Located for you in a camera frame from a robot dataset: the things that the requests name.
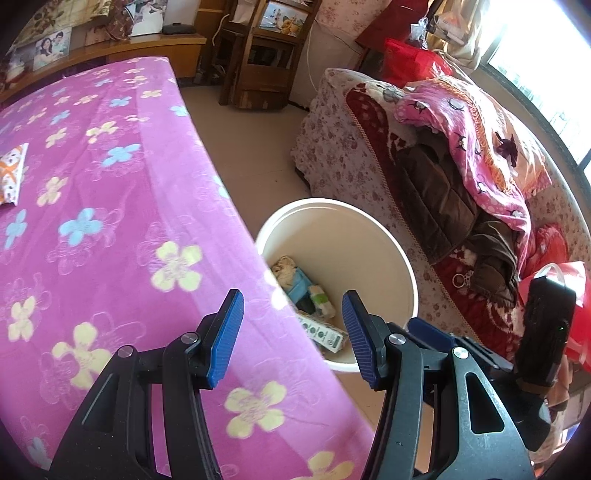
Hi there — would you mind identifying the white blue medicine box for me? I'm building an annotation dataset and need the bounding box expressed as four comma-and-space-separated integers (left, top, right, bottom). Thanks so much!
295, 310, 348, 353

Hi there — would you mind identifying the white orange snack bag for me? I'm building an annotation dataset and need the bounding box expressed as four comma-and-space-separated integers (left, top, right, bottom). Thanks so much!
0, 143, 29, 205

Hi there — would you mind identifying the white green paper packet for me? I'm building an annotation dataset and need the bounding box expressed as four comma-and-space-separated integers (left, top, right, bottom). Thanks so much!
308, 285, 337, 320

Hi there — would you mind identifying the white rainbow medicine box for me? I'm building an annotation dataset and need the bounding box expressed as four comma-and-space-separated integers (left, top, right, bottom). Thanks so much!
287, 267, 317, 315

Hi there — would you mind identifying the beige paper ball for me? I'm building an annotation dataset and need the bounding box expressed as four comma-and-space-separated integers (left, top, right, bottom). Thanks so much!
270, 255, 297, 290

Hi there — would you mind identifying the white trash bucket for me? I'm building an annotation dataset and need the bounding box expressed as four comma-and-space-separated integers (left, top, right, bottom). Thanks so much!
254, 197, 421, 374

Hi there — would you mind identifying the brown jacket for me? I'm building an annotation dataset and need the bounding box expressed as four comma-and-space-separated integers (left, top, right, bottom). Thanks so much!
394, 128, 518, 308

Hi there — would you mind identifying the pink cartoon blanket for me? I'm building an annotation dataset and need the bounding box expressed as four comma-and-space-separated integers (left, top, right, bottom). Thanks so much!
394, 76, 552, 272

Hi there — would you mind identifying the pink floral tablecloth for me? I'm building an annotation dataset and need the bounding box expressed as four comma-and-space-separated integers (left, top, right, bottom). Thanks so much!
1, 57, 373, 479

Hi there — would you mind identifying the wooden chair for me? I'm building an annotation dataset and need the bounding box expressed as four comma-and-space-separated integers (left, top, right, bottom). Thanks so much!
211, 1, 322, 111

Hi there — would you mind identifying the wooden sideboard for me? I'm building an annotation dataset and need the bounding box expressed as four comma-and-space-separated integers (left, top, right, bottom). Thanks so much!
1, 33, 207, 103

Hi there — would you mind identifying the black remote on sideboard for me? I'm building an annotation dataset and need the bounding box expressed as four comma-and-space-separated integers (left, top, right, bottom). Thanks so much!
161, 22, 197, 35

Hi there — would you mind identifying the framed couple photo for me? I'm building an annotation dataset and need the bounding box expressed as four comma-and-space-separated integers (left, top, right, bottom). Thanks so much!
32, 27, 72, 71

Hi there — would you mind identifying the white wedding photo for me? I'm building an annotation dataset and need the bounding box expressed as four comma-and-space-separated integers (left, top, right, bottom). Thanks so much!
126, 0, 167, 37

